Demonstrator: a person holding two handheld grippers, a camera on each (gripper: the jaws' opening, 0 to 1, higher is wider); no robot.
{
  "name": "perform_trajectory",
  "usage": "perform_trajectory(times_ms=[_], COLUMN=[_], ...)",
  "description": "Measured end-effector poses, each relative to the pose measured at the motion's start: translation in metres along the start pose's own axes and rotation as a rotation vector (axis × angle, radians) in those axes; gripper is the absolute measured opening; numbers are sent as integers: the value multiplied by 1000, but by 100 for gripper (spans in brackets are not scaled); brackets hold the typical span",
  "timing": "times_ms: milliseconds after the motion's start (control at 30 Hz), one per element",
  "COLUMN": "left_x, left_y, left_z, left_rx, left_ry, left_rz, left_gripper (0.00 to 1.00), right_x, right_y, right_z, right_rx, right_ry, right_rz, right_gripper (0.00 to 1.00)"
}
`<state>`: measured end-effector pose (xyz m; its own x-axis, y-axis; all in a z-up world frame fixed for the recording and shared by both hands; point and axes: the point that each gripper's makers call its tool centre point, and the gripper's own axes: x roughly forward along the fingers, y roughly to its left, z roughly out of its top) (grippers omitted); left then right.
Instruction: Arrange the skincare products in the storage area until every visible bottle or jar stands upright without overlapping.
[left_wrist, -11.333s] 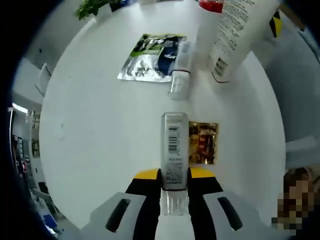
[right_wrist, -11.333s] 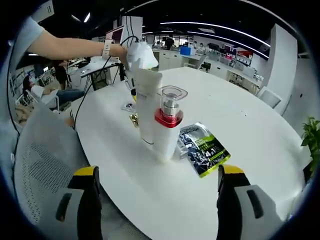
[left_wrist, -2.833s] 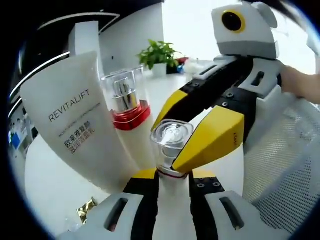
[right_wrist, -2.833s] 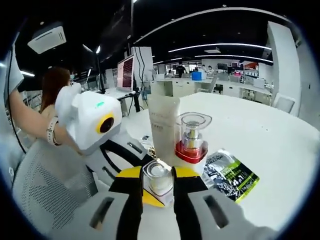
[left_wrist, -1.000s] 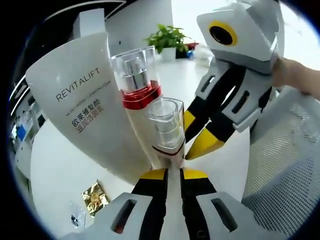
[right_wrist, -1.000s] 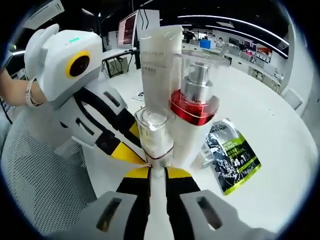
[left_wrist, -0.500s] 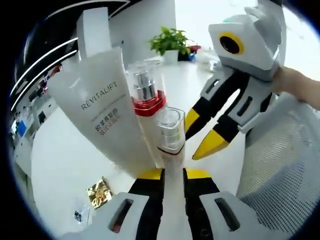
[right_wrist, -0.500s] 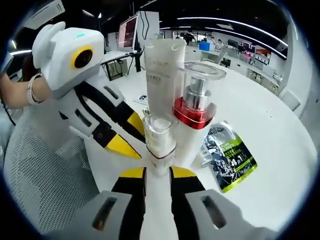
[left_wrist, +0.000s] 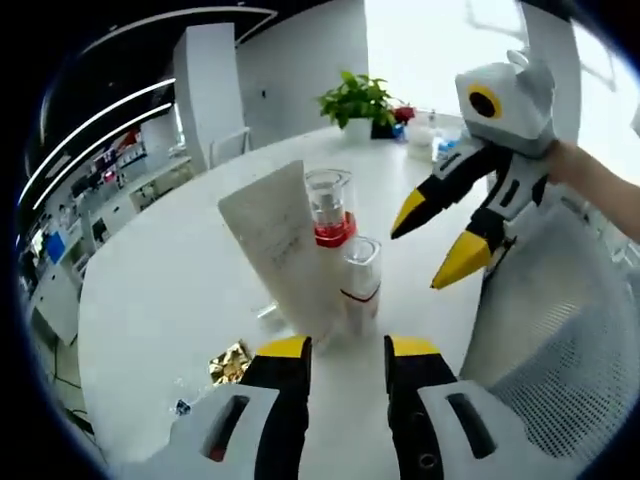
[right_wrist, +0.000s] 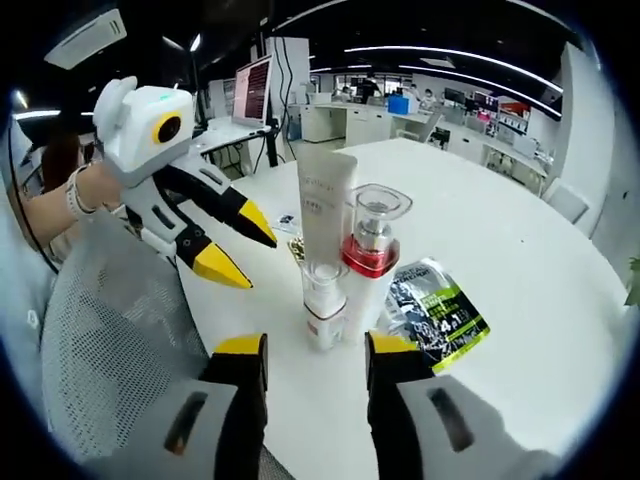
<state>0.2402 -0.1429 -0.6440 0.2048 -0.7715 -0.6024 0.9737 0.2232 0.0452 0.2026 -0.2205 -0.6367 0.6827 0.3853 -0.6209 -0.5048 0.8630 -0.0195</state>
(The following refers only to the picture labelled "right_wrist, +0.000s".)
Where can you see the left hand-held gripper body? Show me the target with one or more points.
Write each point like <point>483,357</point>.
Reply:
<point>135,135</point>

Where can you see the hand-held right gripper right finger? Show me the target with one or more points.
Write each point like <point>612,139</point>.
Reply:
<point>395,365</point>

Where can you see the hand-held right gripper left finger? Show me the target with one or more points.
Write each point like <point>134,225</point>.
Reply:
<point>240,400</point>

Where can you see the green black skincare sachet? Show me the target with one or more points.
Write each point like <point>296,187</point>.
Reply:
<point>440,320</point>

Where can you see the white red pump skincare bottle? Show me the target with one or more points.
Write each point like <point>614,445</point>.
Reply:
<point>365,300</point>

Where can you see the small clear skincare sachet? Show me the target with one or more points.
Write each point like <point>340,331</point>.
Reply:
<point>287,222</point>

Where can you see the gold foil skincare sachet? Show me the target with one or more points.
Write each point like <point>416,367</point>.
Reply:
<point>297,248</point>

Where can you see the white skincare tube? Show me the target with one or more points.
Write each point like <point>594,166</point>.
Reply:
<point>320,200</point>

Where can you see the blue storage box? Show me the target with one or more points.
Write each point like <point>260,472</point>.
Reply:
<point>399,105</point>

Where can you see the person's left hand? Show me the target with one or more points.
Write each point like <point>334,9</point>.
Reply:
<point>107,187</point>

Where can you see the white laptop desk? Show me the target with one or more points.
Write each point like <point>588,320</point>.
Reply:
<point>220,139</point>

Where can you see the person's head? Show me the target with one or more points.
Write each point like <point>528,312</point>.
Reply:
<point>60,160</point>

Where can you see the person's white wristwatch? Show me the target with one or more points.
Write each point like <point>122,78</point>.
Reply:
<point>80,192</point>

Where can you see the ceiling air conditioner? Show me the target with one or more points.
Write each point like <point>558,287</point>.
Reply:
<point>85,40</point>

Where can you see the open white laptop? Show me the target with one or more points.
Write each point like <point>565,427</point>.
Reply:
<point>252,90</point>

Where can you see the grey mesh office chair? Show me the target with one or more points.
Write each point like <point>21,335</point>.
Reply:
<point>115,325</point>

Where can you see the row of white office desks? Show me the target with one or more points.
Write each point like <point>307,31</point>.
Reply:
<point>360,120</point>

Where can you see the white chair back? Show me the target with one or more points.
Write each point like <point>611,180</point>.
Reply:
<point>567,200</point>

